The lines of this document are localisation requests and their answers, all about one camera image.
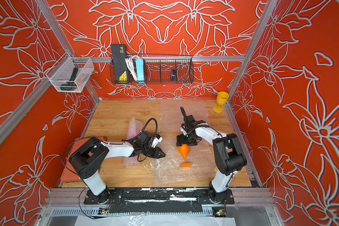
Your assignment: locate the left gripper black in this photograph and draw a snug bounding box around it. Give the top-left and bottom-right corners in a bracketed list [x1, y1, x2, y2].
[142, 146, 167, 160]

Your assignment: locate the orange plastic wine glass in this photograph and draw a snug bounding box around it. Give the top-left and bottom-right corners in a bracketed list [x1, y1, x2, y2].
[178, 144, 192, 168]

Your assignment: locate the bubble orange glass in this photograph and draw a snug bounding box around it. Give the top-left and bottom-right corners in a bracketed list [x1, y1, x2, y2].
[151, 132, 217, 185]

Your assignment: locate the clear bubble wrap sheet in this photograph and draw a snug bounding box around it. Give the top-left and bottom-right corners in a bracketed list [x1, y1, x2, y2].
[159, 101, 211, 133]

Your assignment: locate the bubble pink glass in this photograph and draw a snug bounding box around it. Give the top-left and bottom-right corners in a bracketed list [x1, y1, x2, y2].
[123, 117, 143, 167]

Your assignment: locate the yellow plastic wine glass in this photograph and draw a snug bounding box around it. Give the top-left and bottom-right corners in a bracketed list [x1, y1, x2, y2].
[213, 91, 229, 113]

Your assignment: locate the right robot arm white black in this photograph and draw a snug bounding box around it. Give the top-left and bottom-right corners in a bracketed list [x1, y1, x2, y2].
[176, 115, 247, 201]

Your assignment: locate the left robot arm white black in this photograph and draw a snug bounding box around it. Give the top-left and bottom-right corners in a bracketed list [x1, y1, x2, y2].
[69, 131, 166, 203]

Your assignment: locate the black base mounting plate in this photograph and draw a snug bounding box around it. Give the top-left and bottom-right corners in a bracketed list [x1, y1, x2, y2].
[82, 187, 234, 216]

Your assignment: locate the white plastic sheet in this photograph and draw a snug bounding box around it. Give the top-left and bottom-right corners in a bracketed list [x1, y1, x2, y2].
[75, 215, 236, 226]

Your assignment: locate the light blue power bank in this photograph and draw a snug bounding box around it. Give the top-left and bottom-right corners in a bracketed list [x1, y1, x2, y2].
[135, 58, 145, 83]

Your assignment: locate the orange plastic tool case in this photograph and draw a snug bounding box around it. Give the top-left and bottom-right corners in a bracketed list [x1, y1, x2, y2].
[60, 136, 97, 183]

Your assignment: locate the black yellow device box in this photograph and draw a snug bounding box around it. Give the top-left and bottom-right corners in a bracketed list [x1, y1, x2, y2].
[111, 44, 129, 84]

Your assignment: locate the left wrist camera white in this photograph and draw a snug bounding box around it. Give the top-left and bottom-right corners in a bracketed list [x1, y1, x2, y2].
[151, 134, 163, 148]

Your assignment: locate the black wire wall basket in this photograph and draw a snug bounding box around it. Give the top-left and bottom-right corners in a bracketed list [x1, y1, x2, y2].
[109, 55, 195, 85]

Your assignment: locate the white coiled cable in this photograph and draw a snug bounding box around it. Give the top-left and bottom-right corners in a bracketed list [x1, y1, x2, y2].
[125, 55, 138, 82]

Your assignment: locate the dark green handled tool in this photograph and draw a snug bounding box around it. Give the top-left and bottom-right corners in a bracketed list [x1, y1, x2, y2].
[60, 67, 79, 91]

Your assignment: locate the clear acrylic wall bin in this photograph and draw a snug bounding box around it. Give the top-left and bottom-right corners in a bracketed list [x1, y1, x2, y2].
[45, 52, 95, 93]

